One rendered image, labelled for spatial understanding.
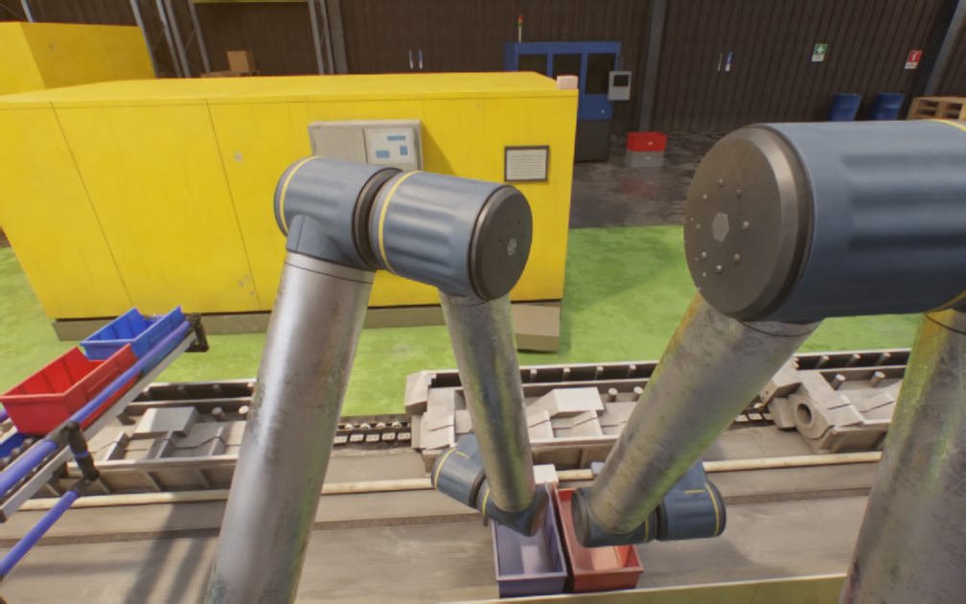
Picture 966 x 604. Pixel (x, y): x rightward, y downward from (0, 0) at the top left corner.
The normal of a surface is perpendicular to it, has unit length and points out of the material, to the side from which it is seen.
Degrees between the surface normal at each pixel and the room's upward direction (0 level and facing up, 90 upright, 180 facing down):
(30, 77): 90
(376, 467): 0
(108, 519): 0
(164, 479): 100
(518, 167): 90
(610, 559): 0
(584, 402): 10
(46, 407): 86
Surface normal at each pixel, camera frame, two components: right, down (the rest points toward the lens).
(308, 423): 0.52, 0.18
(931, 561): -0.83, 0.20
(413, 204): -0.37, -0.34
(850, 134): 0.05, -0.27
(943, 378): -0.99, 0.07
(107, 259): 0.06, 0.48
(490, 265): 0.78, 0.30
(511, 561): -0.01, -0.88
